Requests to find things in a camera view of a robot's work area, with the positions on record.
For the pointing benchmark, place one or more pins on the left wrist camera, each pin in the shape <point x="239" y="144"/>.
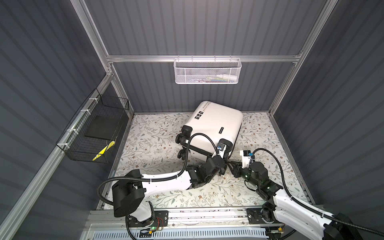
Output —
<point x="221" y="148"/>

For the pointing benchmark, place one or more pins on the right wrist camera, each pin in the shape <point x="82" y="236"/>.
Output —
<point x="247" y="158"/>

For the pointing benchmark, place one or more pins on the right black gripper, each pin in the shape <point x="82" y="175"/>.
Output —
<point x="237" y="168"/>

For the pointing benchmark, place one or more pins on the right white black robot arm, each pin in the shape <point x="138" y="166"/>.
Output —
<point x="280" y="205"/>

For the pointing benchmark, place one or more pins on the white wire mesh basket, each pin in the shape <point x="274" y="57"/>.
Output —
<point x="203" y="71"/>

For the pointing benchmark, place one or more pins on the black carry-on suitcase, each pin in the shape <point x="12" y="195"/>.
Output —
<point x="220" y="123"/>

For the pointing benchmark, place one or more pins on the white perforated vent panel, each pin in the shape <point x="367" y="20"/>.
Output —
<point x="205" y="233"/>

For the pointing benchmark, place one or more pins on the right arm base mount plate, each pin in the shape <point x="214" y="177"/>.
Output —
<point x="261" y="216"/>

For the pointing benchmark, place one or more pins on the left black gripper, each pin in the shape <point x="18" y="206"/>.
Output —
<point x="223" y="170"/>

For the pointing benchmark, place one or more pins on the white tube in basket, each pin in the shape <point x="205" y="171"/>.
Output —
<point x="227" y="78"/>

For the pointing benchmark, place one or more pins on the aluminium front rail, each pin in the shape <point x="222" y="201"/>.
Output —
<point x="179" y="217"/>

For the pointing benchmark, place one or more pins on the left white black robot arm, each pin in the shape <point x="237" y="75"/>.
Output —
<point x="129" y="194"/>

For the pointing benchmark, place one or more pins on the black flat pad in basket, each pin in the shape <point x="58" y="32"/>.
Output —
<point x="104" y="128"/>

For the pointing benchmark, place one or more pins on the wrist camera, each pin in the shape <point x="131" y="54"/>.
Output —
<point x="247" y="158"/>
<point x="221" y="148"/>

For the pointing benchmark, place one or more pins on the yellow black striped item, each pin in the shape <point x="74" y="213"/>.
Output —
<point x="110" y="145"/>

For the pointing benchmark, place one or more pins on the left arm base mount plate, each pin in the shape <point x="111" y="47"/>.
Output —
<point x="159" y="219"/>

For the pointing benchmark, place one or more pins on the black wire mesh basket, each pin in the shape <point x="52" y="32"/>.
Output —
<point x="73" y="142"/>

